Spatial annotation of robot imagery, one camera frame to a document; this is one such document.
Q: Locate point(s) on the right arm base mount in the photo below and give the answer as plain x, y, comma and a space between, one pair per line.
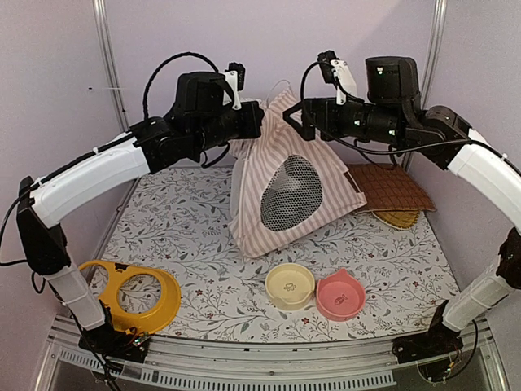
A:
437, 340

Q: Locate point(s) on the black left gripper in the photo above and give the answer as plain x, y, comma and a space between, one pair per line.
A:
255, 116

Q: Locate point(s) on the right aluminium frame post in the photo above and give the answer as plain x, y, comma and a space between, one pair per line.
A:
433, 50

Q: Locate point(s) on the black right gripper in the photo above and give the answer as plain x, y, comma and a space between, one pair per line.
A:
321, 108

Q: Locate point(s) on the brown woven mat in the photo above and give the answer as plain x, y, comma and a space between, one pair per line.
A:
389, 189

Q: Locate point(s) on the yellow bamboo mat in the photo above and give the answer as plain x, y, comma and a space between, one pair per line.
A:
402, 220

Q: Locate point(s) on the cream pet bowl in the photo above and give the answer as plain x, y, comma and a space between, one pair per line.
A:
290, 286

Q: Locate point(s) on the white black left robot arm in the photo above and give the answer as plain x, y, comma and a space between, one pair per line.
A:
145, 148

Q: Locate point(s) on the yellow double bowl holder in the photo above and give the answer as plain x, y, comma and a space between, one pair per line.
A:
142, 298

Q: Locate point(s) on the aluminium front rail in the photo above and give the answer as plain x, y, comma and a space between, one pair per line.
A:
176, 363

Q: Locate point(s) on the pink pet bowl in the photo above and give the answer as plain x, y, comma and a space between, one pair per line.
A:
340, 296

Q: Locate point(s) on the left aluminium frame post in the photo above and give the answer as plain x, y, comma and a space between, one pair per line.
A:
102, 25

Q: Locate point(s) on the white tent pole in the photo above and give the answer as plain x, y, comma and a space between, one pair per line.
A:
279, 86

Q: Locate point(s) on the pink striped pet tent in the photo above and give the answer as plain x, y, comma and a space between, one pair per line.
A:
284, 188

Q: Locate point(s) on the aluminium frame post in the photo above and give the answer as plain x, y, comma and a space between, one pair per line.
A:
102, 25
433, 50

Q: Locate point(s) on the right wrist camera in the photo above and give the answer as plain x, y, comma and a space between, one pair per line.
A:
337, 73

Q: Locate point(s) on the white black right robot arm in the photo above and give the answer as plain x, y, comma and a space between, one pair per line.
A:
453, 145

